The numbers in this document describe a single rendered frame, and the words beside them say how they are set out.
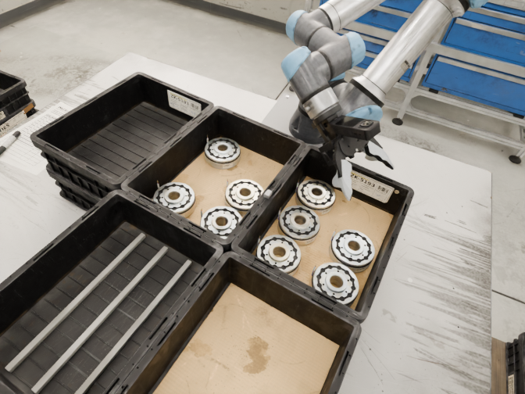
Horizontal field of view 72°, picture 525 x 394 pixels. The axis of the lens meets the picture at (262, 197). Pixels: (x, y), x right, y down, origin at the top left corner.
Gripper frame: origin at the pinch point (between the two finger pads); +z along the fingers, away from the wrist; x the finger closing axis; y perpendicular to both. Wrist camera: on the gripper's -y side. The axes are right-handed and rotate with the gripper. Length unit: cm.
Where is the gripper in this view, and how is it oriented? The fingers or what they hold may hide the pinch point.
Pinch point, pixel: (374, 184)
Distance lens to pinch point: 86.6
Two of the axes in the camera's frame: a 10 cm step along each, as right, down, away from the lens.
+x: -7.9, 5.0, -3.6
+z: 5.2, 8.5, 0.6
